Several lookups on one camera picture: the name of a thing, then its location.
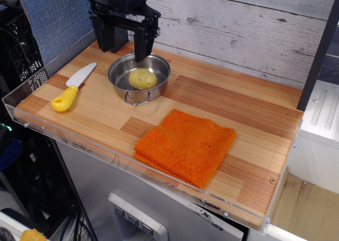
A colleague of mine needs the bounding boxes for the stainless steel pot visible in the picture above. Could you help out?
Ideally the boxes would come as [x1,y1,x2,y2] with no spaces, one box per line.
[108,53,171,106]

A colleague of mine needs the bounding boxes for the yellow object bottom left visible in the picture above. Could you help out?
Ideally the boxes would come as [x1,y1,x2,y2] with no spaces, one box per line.
[20,229,47,241]

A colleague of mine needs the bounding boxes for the orange folded cloth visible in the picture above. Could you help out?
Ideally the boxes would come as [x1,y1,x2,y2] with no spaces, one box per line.
[135,109,237,189]

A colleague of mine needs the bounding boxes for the white toy sink counter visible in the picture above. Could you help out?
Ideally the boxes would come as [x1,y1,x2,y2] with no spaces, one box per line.
[287,81,338,193]

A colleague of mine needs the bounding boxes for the dark right frame post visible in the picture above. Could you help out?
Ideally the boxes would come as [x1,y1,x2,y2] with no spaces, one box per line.
[297,0,338,111]

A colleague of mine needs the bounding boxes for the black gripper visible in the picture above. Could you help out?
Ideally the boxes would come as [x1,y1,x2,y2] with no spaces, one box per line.
[89,0,161,63]

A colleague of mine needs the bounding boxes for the yellow toy potato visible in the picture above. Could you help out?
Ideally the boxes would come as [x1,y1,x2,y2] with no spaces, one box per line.
[129,68,157,91]

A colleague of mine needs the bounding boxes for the black plastic crate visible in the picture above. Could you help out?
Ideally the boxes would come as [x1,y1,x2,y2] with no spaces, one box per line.
[2,12,44,83]

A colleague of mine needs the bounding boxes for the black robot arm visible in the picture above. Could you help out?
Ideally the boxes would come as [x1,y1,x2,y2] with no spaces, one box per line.
[89,0,161,63]

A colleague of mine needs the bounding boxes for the clear acrylic table guard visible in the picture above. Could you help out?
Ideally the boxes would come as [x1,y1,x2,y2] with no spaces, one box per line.
[5,43,301,231]

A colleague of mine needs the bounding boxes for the yellow handled toy knife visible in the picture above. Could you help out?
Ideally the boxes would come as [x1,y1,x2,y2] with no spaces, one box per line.
[51,63,97,112]

